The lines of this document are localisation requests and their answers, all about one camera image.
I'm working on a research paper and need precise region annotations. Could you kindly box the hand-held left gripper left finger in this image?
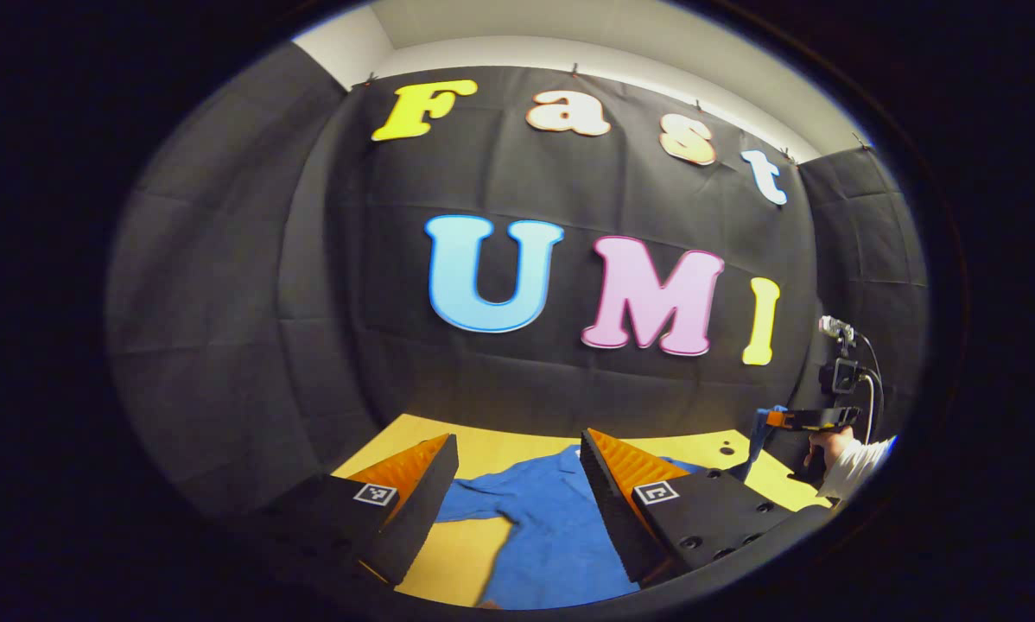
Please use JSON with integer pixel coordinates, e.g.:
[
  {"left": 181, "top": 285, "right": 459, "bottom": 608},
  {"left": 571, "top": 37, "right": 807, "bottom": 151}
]
[{"left": 250, "top": 432, "right": 460, "bottom": 588}]

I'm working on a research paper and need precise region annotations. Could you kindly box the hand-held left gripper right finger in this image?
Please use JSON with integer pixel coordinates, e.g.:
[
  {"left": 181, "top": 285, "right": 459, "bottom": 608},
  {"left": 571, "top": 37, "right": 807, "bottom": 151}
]
[{"left": 580, "top": 428, "right": 834, "bottom": 588}]

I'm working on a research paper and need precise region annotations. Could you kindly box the thin gripper cable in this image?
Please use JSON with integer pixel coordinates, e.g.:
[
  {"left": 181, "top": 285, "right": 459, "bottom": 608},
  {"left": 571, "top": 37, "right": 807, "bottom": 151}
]
[{"left": 853, "top": 331, "right": 885, "bottom": 443}]

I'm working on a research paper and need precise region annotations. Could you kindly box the blue corduroy jacket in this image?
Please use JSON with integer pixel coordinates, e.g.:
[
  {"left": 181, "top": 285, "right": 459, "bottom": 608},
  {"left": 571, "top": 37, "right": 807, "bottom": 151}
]
[{"left": 435, "top": 406, "right": 791, "bottom": 611}]

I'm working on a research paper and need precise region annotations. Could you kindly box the black backdrop cloth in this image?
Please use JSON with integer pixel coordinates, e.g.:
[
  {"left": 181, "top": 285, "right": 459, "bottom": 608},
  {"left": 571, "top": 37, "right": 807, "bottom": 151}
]
[{"left": 107, "top": 39, "right": 931, "bottom": 519}]

